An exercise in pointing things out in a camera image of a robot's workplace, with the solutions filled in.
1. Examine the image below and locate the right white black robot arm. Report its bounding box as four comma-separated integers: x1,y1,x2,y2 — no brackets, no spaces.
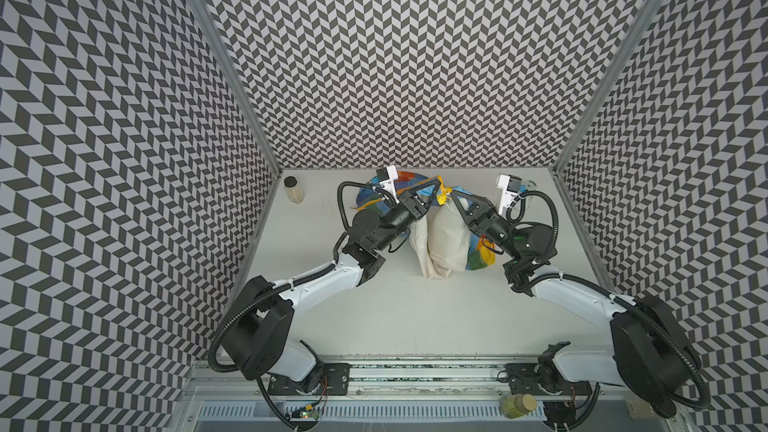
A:
451,190,712,418

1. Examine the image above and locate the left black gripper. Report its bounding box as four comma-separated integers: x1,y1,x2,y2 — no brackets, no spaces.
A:
369,176,440,250

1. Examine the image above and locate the black-lid jar back left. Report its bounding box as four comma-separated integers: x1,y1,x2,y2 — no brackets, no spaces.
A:
283,175,305,204

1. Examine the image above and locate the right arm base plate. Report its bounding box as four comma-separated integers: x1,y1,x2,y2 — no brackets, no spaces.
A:
496,363,593,398

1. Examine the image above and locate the aluminium front rail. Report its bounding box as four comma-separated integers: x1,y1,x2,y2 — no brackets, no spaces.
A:
185,356,679,403

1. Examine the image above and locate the tan-lid jar on rail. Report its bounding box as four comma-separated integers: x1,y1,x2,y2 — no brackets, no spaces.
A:
500,394,538,419

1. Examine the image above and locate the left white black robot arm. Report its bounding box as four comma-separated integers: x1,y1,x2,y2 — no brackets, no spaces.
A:
207,177,441,393

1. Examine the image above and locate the rainbow coloured jacket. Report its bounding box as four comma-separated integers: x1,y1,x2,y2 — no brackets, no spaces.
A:
355,171,496,279

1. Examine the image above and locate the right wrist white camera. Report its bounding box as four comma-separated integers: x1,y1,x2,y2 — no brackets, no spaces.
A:
496,174,522,215

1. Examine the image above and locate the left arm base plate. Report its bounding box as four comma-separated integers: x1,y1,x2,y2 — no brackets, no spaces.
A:
268,363,351,396

